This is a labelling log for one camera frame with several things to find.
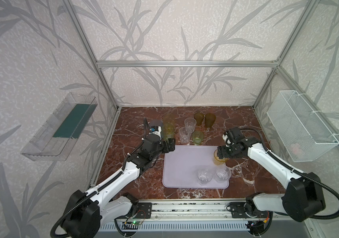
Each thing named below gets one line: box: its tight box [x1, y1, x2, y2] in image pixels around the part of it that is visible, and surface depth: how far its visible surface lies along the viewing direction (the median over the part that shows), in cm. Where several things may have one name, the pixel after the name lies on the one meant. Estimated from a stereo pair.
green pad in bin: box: [52, 103, 98, 139], surface depth 70 cm
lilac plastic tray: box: [162, 145, 230, 189], surface depth 90 cm
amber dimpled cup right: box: [204, 113, 217, 129], surface depth 107 cm
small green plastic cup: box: [191, 130, 205, 146], surface depth 100 cm
